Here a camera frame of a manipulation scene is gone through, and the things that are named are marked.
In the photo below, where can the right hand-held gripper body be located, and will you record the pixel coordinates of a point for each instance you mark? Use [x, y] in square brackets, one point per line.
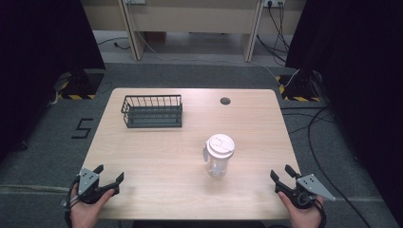
[309, 186]

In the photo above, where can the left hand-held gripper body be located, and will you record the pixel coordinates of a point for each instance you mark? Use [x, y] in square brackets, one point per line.
[85, 182]

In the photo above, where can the person's left hand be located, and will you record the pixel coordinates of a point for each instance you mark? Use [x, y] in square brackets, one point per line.
[87, 213]

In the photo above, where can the person's right hand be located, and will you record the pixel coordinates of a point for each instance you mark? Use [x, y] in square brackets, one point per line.
[301, 218]

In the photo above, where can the clear bottle with white lid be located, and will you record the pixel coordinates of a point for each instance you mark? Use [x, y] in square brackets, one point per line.
[220, 146]

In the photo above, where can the stand base with hazard tape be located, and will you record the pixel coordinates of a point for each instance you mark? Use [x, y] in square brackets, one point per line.
[80, 85]
[297, 90]

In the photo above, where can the black curtain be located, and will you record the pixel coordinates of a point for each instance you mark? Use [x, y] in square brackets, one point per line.
[358, 79]
[41, 63]

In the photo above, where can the beige wooden desk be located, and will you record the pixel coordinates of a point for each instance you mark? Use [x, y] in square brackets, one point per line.
[190, 17]

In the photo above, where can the white wall socket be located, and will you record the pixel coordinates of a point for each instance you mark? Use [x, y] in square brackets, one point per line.
[274, 2]

